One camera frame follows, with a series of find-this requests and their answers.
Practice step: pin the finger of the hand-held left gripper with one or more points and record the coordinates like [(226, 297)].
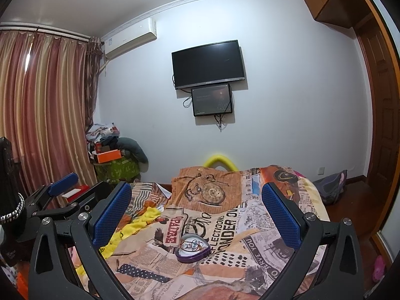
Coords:
[(64, 182), (93, 197)]

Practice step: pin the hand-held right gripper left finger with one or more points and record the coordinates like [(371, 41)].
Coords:
[(112, 215)]

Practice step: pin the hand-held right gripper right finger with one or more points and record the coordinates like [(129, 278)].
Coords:
[(281, 215)]

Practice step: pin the purple heart-shaped jewelry box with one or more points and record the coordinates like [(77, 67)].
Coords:
[(187, 256)]

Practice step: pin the red and white box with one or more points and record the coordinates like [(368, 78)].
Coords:
[(75, 191)]

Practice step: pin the yellow cloth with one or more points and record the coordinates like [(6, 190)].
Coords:
[(140, 222)]

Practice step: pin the green patterned bag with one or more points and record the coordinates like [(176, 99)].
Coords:
[(117, 170)]

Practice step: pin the orange box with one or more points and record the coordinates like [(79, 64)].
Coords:
[(109, 157)]

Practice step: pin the grey purple backpack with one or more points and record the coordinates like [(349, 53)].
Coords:
[(331, 187)]

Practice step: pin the white plastic bags pile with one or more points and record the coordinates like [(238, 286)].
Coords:
[(101, 132)]

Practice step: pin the printed blanket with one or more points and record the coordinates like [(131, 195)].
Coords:
[(218, 209)]

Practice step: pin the yellow foam tube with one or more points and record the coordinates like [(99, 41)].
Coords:
[(218, 159)]

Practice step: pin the striped pink curtain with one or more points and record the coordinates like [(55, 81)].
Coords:
[(47, 100)]

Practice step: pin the orange cloth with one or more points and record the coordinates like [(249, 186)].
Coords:
[(22, 284)]

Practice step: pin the pink slipper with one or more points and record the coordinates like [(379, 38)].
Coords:
[(379, 268)]

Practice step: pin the wooden door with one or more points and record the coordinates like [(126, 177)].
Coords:
[(381, 115)]

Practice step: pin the white air conditioner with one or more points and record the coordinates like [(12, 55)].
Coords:
[(131, 39)]

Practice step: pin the wooden overhead cabinet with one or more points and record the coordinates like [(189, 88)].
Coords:
[(331, 0)]

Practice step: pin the white wall socket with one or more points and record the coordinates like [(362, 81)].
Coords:
[(321, 170)]

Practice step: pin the small black wall monitor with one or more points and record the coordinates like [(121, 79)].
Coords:
[(211, 100)]

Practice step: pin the white curtain rail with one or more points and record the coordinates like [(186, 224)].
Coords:
[(47, 28)]

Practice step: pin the black wall television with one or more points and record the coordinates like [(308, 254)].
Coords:
[(207, 64)]

